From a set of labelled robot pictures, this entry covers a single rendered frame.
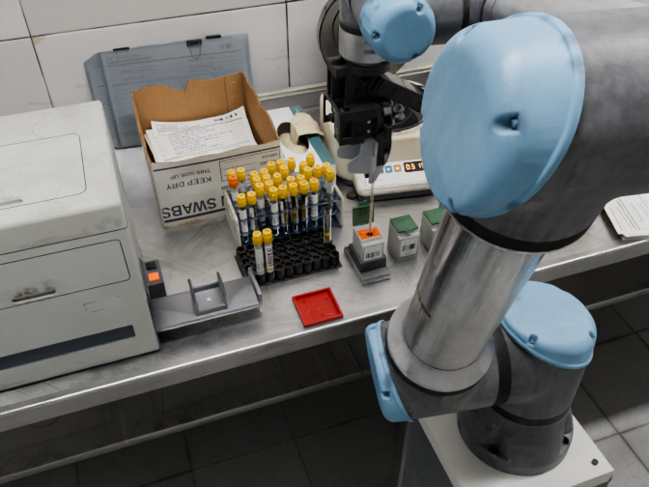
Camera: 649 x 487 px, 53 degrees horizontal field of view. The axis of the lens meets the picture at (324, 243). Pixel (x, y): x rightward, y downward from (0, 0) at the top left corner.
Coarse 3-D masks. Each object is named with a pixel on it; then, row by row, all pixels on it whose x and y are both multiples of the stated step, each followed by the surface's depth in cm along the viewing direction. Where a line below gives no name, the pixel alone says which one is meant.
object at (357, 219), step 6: (360, 204) 111; (366, 204) 111; (354, 210) 111; (360, 210) 111; (366, 210) 111; (354, 216) 112; (360, 216) 112; (366, 216) 112; (372, 216) 113; (354, 222) 112; (360, 222) 113; (366, 222) 113
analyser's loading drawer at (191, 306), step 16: (192, 288) 102; (208, 288) 106; (224, 288) 102; (240, 288) 107; (256, 288) 104; (160, 304) 104; (176, 304) 104; (192, 304) 104; (208, 304) 104; (224, 304) 102; (240, 304) 104; (256, 304) 104; (160, 320) 101; (176, 320) 101; (192, 320) 101
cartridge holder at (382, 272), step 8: (344, 248) 118; (352, 248) 114; (352, 256) 115; (384, 256) 113; (352, 264) 116; (360, 264) 112; (368, 264) 112; (376, 264) 113; (384, 264) 114; (360, 272) 113; (368, 272) 113; (376, 272) 113; (384, 272) 113; (360, 280) 113; (368, 280) 112; (376, 280) 113
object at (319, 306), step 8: (328, 288) 111; (296, 296) 110; (304, 296) 110; (312, 296) 110; (320, 296) 110; (328, 296) 110; (296, 304) 108; (304, 304) 109; (312, 304) 109; (320, 304) 109; (328, 304) 109; (336, 304) 108; (304, 312) 108; (312, 312) 108; (320, 312) 108; (328, 312) 108; (336, 312) 108; (304, 320) 106; (312, 320) 106; (320, 320) 106; (328, 320) 106; (304, 328) 105
